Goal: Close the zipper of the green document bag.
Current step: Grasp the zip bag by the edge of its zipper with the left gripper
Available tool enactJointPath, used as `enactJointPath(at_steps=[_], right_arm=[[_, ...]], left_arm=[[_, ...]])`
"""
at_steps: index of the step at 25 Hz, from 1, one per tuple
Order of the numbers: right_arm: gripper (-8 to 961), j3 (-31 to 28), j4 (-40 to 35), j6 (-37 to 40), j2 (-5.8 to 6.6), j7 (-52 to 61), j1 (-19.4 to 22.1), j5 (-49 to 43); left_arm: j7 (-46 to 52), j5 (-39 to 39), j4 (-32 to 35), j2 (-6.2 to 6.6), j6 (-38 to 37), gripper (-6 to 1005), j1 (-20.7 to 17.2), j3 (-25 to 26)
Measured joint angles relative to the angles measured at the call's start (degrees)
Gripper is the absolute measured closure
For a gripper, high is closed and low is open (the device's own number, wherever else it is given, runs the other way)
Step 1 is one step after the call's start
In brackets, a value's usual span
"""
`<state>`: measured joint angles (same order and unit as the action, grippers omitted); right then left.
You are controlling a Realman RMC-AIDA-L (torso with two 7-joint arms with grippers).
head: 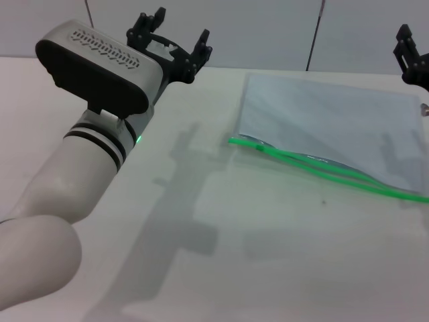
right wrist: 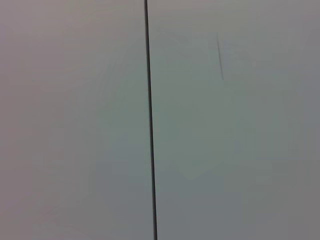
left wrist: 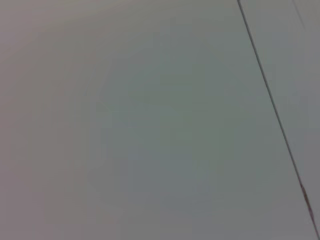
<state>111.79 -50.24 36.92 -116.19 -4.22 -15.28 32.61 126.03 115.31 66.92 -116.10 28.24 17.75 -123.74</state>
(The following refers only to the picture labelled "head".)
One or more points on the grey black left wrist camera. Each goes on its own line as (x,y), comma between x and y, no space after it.
(100,77)

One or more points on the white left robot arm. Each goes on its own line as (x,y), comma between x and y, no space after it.
(67,174)

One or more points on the green zipper slider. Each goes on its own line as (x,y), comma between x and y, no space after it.
(259,147)

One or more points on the translucent green-zipper document bag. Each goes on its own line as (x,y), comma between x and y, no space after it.
(328,124)

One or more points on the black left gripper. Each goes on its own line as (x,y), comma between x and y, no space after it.
(174,62)

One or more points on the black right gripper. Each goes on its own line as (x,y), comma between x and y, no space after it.
(420,72)

